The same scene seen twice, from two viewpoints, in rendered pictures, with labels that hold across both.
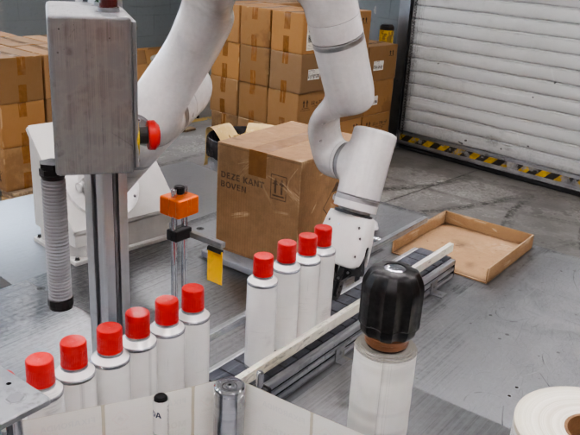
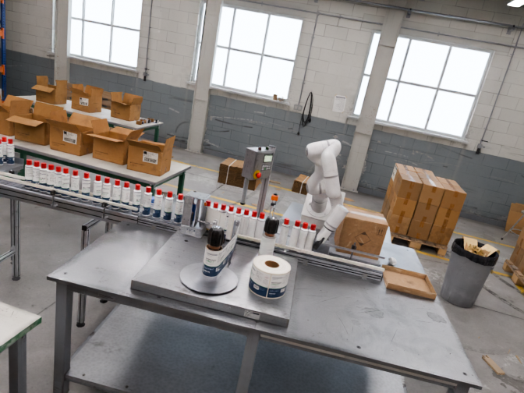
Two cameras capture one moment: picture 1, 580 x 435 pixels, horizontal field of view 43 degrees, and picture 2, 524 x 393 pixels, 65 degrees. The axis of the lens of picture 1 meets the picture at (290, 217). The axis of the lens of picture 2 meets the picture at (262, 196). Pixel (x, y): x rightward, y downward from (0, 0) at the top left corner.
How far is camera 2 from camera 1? 2.05 m
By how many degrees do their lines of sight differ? 55
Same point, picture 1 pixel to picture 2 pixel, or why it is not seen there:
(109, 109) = (249, 166)
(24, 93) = (408, 196)
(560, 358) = (354, 301)
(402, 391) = (264, 245)
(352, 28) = (328, 173)
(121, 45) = (253, 156)
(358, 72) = (329, 185)
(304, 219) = (343, 235)
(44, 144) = not seen: hidden behind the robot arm
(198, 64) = (317, 175)
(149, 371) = (243, 222)
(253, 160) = not seen: hidden behind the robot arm
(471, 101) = not seen: outside the picture
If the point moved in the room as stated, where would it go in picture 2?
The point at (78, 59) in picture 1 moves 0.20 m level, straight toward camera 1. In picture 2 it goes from (248, 156) to (224, 157)
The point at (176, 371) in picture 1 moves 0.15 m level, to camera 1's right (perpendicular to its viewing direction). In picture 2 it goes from (250, 227) to (260, 237)
